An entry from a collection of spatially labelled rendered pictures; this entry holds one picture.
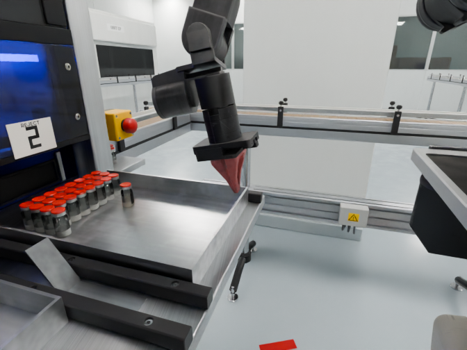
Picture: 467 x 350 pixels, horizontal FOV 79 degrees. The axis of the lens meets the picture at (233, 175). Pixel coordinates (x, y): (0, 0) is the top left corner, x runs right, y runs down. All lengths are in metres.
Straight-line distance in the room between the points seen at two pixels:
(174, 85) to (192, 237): 0.24
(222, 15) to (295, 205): 1.12
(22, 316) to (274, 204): 1.21
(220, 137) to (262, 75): 1.48
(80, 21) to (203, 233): 0.51
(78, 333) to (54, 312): 0.03
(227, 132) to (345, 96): 1.48
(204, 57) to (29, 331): 0.38
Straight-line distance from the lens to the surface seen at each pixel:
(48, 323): 0.37
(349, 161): 1.98
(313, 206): 1.44
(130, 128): 0.79
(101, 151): 0.76
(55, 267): 0.43
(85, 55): 0.74
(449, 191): 0.32
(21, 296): 0.42
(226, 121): 0.46
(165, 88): 0.49
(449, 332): 0.54
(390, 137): 1.33
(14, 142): 0.62
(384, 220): 1.49
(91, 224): 0.57
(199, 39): 0.45
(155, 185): 0.66
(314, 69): 1.89
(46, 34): 0.68
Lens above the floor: 1.14
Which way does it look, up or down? 21 degrees down
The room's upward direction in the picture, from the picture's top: straight up
